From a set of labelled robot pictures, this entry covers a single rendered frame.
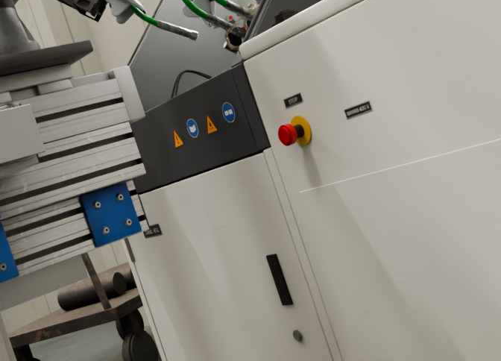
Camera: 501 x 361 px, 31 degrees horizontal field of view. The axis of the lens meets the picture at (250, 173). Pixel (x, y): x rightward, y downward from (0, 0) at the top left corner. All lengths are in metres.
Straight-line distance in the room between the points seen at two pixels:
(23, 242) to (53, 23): 4.52
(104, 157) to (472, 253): 0.58
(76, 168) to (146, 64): 0.90
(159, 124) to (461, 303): 0.81
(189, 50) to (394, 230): 1.08
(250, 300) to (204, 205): 0.21
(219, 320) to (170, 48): 0.76
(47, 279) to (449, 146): 0.68
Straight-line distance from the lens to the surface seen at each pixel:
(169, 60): 2.32
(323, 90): 1.46
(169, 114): 1.86
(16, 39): 1.43
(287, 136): 1.49
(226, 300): 1.89
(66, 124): 1.43
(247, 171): 1.68
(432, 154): 1.33
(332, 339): 1.65
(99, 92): 1.48
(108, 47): 5.83
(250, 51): 1.59
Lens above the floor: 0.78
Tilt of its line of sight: 1 degrees down
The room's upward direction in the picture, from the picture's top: 19 degrees counter-clockwise
